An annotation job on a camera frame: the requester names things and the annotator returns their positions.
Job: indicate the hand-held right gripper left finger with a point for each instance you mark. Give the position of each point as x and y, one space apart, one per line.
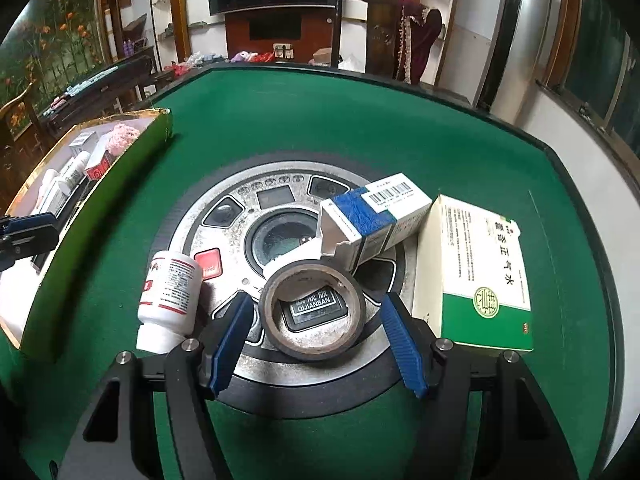
232 345

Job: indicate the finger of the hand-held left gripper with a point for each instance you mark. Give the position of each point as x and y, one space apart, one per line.
30 242

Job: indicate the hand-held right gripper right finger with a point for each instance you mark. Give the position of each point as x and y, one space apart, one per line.
402 345

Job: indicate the black tape roll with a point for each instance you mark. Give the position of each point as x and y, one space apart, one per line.
272 330

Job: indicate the gold-edged cardboard box tray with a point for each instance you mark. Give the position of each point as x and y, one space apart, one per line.
100 220

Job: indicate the pink fluffy scrunchie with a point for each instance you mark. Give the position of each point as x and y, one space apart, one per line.
122 137

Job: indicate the white red-label pill bottle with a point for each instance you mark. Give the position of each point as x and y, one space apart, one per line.
170 295

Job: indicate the green white medicine box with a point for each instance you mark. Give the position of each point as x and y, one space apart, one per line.
480 285

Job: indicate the round grey table control panel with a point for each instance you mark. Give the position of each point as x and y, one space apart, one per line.
235 240

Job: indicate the red white long box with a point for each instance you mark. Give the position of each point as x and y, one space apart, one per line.
100 164

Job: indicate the grey white small box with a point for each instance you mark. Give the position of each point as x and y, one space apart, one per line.
82 142

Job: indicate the light wooden armchair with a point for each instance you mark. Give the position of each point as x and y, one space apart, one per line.
17 120

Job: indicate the blue white medicine box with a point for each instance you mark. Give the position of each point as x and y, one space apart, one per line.
370 220

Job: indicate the dark wooden mahjong table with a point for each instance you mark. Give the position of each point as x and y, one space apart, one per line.
100 85

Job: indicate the pile of colourful clothes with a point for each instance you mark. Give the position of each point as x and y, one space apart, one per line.
215 59

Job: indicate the red-brown television cabinet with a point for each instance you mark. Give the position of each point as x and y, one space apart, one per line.
237 35

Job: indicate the small open cardboard box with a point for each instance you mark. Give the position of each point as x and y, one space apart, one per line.
321 56

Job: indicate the maroon fringed cloth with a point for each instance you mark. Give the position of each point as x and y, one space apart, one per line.
417 40

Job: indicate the dark wooden chair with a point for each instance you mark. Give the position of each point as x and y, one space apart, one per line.
380 35

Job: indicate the white standing air conditioner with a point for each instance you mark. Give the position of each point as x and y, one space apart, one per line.
520 35

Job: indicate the dark framed window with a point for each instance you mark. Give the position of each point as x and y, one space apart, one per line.
600 50

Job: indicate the floral wall poster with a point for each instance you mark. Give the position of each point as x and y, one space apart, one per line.
55 45

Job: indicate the glass wall shelves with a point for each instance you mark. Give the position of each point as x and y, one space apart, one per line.
161 5

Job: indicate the white wall socket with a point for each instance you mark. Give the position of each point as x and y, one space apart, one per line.
283 51

